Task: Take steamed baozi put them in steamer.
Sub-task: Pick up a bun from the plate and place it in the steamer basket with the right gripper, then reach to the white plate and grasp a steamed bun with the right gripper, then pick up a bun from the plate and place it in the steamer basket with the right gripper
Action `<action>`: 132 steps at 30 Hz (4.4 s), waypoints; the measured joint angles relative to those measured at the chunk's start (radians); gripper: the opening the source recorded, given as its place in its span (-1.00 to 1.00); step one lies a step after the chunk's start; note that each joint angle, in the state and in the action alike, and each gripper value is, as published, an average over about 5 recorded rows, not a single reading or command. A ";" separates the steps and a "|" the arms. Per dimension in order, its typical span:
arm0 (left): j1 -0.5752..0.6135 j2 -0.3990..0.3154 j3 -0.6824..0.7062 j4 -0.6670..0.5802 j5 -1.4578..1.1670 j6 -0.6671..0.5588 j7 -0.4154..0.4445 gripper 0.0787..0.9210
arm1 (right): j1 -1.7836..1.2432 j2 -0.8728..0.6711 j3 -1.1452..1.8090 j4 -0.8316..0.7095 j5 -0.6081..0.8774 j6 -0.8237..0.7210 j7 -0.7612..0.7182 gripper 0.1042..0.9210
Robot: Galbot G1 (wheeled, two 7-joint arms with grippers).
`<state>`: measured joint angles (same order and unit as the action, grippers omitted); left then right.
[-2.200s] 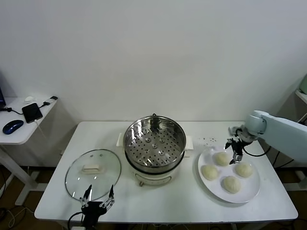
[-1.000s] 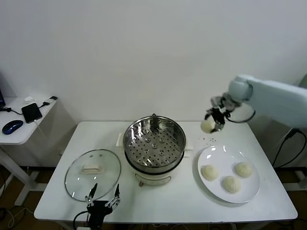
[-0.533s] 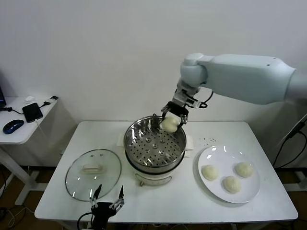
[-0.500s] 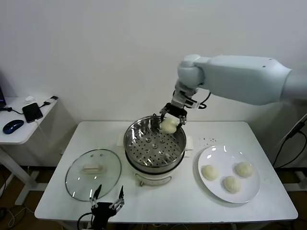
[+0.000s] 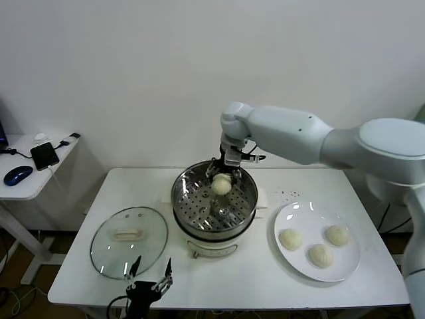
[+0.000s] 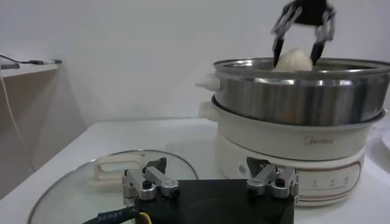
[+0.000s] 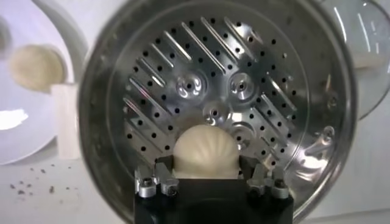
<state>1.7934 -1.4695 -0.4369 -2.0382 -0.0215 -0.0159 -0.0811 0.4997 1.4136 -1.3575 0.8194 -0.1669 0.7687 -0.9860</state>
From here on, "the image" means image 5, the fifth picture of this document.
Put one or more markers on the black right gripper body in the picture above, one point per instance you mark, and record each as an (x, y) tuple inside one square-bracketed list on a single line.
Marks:
[(221, 161)]

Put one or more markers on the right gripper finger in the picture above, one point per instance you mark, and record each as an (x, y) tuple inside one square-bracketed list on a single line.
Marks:
[(237, 176), (211, 169)]

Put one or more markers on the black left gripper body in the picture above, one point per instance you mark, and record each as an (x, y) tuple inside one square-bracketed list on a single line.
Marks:
[(142, 292)]

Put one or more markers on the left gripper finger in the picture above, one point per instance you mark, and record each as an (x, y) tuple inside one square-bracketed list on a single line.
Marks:
[(167, 276), (133, 272)]

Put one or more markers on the white steamed baozi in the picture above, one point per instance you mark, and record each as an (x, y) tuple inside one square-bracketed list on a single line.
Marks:
[(320, 255), (291, 239), (337, 235), (220, 185)]

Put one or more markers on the glass pot lid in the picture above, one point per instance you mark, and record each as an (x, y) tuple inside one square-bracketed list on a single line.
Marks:
[(127, 234)]

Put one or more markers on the steel steamer basket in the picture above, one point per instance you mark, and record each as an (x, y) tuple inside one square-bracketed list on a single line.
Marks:
[(186, 199)]

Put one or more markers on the white electric cooking pot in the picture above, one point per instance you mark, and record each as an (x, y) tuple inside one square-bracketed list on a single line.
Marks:
[(212, 247)]

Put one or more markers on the white round plate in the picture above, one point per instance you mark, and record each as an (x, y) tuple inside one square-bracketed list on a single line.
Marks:
[(292, 212)]

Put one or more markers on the white side table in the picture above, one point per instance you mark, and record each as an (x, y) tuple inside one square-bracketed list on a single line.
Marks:
[(23, 191)]

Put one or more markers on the black smartphone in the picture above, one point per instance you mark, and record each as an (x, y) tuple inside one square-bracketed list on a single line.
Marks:
[(44, 157)]

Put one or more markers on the black usb adapter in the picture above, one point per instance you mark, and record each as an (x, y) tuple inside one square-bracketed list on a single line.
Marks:
[(68, 141)]

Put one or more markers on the blue computer mouse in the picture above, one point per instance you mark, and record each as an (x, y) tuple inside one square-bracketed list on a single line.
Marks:
[(18, 175)]

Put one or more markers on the small white earbud case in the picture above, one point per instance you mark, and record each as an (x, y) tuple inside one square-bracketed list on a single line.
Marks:
[(40, 137)]

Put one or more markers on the dark laptop screen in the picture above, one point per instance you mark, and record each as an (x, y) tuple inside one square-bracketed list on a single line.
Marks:
[(2, 133)]

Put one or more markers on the pale green object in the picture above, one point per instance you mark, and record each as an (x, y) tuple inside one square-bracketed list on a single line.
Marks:
[(421, 111)]

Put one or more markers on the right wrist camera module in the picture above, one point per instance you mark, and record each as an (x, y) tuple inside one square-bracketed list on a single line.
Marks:
[(234, 156)]

